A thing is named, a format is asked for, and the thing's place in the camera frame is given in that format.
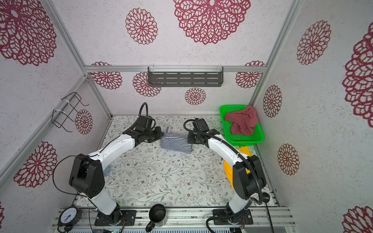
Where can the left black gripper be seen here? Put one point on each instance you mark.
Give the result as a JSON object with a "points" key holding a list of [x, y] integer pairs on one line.
{"points": [[159, 134]]}

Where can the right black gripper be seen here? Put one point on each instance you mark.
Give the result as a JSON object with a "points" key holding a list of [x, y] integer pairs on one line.
{"points": [[193, 138]]}

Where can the blue white striped tank top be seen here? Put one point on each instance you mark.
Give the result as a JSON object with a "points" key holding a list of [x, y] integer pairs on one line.
{"points": [[176, 141]]}

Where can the maroon tank top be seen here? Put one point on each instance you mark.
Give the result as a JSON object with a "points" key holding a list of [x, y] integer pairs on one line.
{"points": [[244, 121]]}

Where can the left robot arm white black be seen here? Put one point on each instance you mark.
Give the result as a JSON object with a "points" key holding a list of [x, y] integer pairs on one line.
{"points": [[87, 174]]}

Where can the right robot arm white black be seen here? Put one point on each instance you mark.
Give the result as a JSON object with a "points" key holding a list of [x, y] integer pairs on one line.
{"points": [[247, 172]]}

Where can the yellow cloth bag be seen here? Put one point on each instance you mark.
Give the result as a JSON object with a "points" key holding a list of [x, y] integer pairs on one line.
{"points": [[229, 170]]}

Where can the cartoon plush doll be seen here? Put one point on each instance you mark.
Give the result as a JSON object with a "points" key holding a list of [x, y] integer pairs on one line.
{"points": [[106, 170]]}

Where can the green plastic basket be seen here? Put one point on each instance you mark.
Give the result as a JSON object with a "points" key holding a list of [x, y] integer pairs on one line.
{"points": [[239, 140]]}

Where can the black thermos mug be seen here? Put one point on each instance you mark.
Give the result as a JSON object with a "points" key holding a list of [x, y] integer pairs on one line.
{"points": [[158, 217]]}

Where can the round analog clock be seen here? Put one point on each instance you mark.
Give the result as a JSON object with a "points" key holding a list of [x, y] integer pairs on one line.
{"points": [[68, 219]]}

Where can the grey wall shelf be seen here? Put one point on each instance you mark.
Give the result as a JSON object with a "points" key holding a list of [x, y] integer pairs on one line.
{"points": [[185, 77]]}

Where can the black wire wall rack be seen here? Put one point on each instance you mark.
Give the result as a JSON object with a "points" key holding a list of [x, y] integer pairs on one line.
{"points": [[60, 116]]}

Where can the black round puck with cable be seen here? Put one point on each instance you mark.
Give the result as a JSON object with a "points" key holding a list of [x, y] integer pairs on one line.
{"points": [[266, 199]]}

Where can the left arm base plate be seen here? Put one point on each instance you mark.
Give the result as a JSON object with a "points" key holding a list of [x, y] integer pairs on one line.
{"points": [[128, 217]]}

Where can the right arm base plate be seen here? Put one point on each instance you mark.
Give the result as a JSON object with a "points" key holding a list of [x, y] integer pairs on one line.
{"points": [[243, 218]]}

